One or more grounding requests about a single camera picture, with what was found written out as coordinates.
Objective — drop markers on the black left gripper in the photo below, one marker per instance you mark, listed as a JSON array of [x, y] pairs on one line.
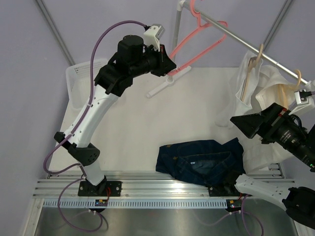
[[165, 64]]

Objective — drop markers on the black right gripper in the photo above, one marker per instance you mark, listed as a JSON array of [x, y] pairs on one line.
[[273, 117]]

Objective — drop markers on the dark blue denim skirt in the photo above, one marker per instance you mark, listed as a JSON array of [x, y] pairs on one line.
[[202, 162]]

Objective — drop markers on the pink plastic hanger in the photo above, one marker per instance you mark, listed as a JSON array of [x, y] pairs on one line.
[[195, 35]]

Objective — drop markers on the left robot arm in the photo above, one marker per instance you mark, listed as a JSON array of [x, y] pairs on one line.
[[134, 57]]

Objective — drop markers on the beige hanger outer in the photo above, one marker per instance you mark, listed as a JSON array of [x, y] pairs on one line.
[[286, 91]]

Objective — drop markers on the white satin garment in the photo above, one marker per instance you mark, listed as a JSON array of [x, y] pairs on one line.
[[239, 90]]

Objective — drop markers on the cream white garment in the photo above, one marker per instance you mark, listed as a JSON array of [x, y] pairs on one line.
[[272, 88]]

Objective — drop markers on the white plastic basket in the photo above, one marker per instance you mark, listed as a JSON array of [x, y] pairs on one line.
[[78, 82]]

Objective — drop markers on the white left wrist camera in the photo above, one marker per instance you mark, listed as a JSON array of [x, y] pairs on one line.
[[153, 34]]

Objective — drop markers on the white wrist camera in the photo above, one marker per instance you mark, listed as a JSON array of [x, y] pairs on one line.
[[304, 102], [153, 34]]

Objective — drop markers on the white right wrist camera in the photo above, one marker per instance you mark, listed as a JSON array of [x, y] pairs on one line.
[[304, 102]]

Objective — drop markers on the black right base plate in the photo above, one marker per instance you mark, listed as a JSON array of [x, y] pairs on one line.
[[224, 189]]

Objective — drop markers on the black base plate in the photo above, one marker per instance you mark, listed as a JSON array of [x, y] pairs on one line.
[[224, 189], [104, 189]]

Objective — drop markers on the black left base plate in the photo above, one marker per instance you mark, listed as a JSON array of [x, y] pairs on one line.
[[104, 189]]

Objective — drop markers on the aluminium mounting rail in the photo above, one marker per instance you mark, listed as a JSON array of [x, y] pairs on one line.
[[135, 185]]

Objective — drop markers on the white slotted cable duct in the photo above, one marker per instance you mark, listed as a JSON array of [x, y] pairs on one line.
[[138, 203]]

